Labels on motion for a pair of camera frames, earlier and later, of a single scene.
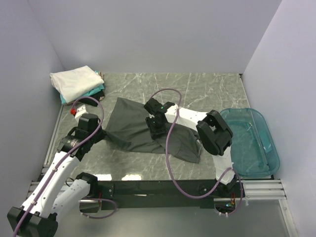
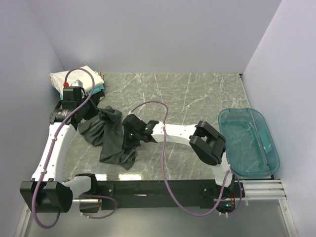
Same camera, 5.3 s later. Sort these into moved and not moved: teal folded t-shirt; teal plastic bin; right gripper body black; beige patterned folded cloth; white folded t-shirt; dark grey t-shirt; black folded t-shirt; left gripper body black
Moved: dark grey t-shirt; right gripper body black; left gripper body black
Not moved: beige patterned folded cloth; teal folded t-shirt; teal plastic bin; black folded t-shirt; white folded t-shirt
